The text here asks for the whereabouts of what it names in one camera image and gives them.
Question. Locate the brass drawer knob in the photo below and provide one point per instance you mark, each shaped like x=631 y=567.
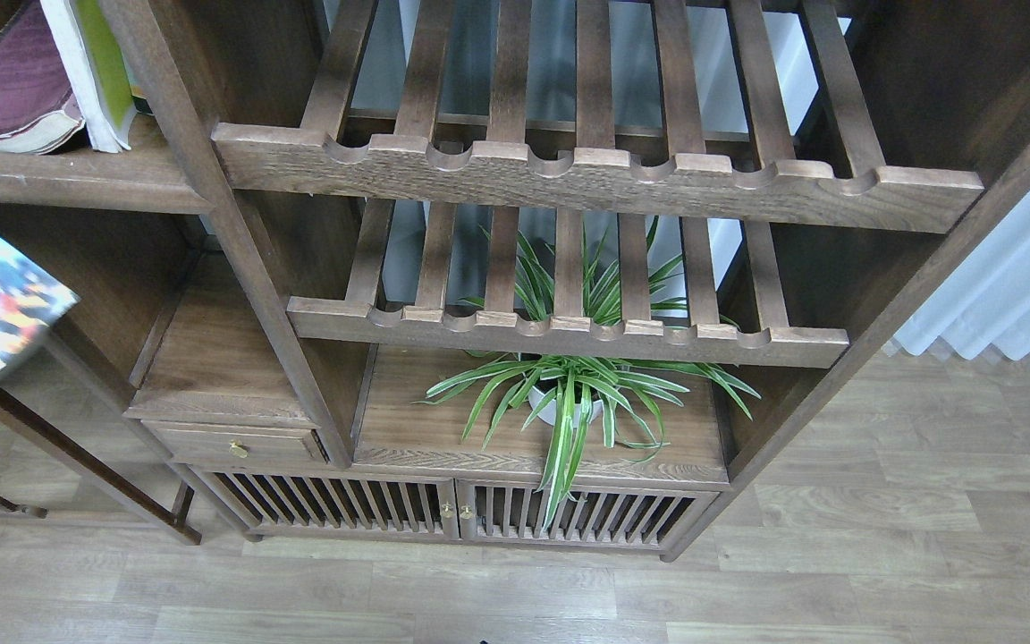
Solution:
x=238 y=450

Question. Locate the white plant pot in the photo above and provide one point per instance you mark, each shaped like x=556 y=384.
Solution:
x=544 y=400

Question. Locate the dark wooden bookshelf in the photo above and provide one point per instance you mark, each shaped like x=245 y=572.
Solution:
x=321 y=222

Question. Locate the wooden furniture at left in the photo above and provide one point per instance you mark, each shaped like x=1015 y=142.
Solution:
x=77 y=340

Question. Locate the upright book on shelf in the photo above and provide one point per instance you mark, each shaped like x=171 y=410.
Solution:
x=139 y=96

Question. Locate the maroon book white characters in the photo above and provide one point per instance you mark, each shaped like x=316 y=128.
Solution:
x=38 y=111

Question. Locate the yellow green book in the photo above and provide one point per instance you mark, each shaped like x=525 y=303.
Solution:
x=97 y=73

